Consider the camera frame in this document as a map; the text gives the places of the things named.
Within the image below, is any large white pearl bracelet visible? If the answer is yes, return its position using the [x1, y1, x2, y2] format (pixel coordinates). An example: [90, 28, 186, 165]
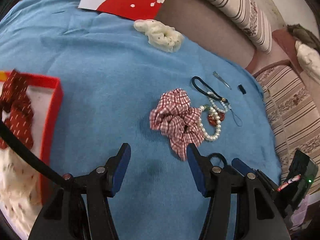
[197, 104, 222, 142]

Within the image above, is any red bead bracelet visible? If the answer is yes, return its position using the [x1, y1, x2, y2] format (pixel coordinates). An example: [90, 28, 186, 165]
[207, 112, 226, 127]

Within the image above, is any dark cord phone charm strap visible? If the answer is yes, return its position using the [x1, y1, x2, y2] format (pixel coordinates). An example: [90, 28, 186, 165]
[191, 76, 244, 127]

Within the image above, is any red plaid scrunchie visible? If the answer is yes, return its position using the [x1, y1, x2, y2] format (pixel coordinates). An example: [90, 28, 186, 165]
[149, 88, 204, 161]

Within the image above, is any small white bead bracelet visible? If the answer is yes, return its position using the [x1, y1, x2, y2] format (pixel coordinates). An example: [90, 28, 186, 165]
[207, 91, 230, 114]

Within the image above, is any red white-dotted scrunchie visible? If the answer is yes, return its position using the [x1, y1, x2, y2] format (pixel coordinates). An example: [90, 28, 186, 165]
[1, 70, 34, 149]

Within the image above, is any white cherry print scrunchie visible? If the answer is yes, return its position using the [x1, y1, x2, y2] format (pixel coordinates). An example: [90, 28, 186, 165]
[1, 141, 42, 237]

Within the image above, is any striped floral cushion right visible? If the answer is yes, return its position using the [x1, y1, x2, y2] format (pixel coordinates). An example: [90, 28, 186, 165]
[256, 65, 319, 182]

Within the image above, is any blue terry cloth cover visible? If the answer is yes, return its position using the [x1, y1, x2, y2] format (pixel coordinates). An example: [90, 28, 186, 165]
[1, 0, 281, 239]

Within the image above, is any red open gift box tray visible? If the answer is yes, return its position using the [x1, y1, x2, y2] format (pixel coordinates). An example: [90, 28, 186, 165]
[0, 70, 64, 205]

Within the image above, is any silver metal hair clip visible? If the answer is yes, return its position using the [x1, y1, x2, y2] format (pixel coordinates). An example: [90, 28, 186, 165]
[213, 72, 232, 89]

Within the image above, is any cream dotted scrunchie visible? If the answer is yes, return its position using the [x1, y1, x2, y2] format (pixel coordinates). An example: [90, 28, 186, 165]
[133, 20, 184, 53]

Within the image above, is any brown sofa backrest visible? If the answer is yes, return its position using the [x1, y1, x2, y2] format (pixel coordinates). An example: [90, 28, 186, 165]
[154, 0, 291, 74]

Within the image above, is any striped floral bolster left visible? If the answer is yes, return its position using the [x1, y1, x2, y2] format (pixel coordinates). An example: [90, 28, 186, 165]
[206, 0, 272, 53]

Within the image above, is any black cable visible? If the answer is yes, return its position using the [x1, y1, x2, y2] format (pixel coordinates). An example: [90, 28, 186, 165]
[0, 119, 75, 193]

